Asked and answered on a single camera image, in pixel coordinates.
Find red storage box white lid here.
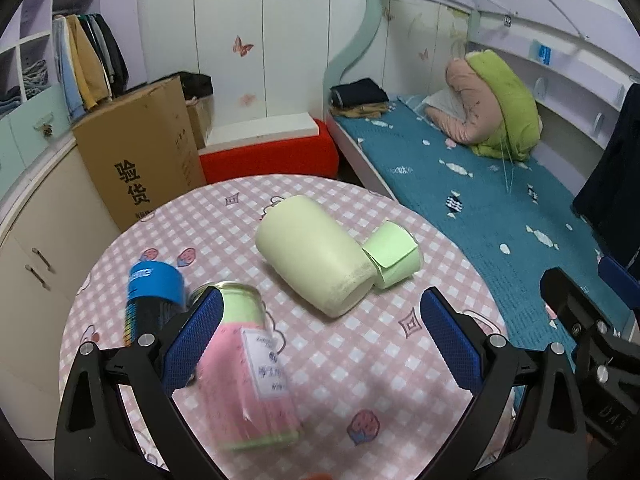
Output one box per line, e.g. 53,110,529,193
198,113,340,183

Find small brown box with bag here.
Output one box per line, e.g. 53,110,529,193
176,72,214,150

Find pink and green can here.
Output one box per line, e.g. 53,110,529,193
195,282,302,451

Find small pale green cup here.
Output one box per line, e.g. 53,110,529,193
361,220,423,290

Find hanging clothes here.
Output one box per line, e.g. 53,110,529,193
52,13,129,122

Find blue black CoolTowel can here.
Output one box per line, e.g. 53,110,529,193
124,260,186,346

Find folded dark clothes pile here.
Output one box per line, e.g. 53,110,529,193
329,78,390,118

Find black cloth on chair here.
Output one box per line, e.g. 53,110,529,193
573,84,639,278

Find large pale green cup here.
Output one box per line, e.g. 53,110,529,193
255,195,376,318

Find cream cabinet with handles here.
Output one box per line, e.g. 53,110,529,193
1,148,119,440

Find large cardboard box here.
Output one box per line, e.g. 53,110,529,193
72,77,206,231

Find teal patterned bed mattress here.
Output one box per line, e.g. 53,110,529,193
337,100,630,348

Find pink checkered tablecloth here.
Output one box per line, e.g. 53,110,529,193
58,173,516,480

